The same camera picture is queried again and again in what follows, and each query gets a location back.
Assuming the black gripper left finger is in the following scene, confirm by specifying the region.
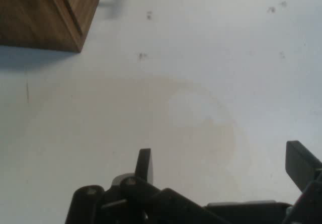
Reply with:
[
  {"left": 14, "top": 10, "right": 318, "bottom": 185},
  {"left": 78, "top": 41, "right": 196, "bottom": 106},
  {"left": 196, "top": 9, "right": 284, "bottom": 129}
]
[{"left": 65, "top": 148, "right": 227, "bottom": 224}]

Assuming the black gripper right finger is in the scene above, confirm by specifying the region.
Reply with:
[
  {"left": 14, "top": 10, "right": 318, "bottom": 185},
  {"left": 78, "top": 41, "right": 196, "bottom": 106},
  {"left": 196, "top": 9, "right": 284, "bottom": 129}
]
[{"left": 284, "top": 140, "right": 322, "bottom": 224}]

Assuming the dark wooden drawer cabinet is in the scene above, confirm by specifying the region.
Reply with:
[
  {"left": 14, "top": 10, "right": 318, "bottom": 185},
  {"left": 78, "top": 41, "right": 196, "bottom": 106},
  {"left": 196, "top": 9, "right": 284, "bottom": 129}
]
[{"left": 0, "top": 0, "right": 106, "bottom": 53}]

